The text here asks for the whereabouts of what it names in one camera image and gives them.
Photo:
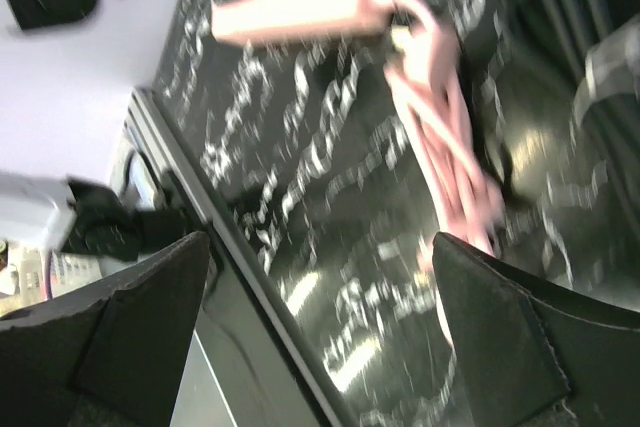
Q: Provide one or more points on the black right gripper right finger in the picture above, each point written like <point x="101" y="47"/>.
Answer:
<point x="533" y="353"/>

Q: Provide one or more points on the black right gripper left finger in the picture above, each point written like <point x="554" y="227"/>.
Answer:
<point x="111" y="353"/>

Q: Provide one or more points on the aluminium frame rail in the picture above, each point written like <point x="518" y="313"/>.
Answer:
<point x="248" y="364"/>

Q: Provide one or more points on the pink power strip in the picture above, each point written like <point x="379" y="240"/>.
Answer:
<point x="260" y="22"/>

